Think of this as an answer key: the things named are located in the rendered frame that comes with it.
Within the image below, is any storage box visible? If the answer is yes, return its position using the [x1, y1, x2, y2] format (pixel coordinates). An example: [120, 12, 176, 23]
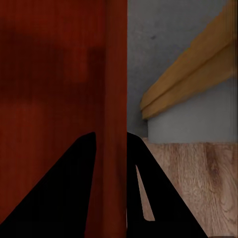
[0, 0, 127, 238]

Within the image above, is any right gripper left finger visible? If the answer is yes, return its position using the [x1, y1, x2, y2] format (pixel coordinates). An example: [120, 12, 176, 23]
[0, 132, 97, 238]

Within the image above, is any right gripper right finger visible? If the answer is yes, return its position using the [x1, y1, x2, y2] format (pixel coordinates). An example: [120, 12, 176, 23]
[126, 132, 208, 238]

